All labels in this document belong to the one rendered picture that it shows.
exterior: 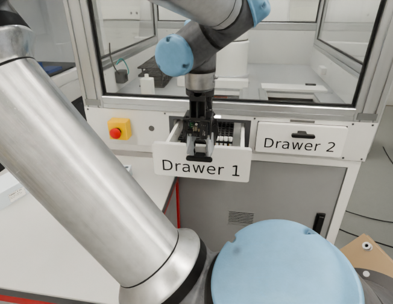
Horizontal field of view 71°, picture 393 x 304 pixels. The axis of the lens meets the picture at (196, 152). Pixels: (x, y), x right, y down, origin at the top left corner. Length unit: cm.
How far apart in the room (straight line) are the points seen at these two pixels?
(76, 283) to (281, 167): 76
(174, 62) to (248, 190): 73
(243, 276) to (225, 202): 92
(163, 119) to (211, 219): 50
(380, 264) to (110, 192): 38
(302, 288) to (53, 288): 57
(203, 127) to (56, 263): 47
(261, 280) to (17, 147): 24
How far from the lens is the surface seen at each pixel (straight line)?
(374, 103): 104
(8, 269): 81
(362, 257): 50
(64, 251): 78
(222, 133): 95
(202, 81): 66
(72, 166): 27
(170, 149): 82
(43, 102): 28
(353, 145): 109
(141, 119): 105
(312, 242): 27
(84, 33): 105
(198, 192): 117
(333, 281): 26
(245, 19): 51
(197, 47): 54
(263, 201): 118
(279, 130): 99
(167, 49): 54
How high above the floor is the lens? 130
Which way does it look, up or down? 29 degrees down
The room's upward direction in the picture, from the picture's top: straight up
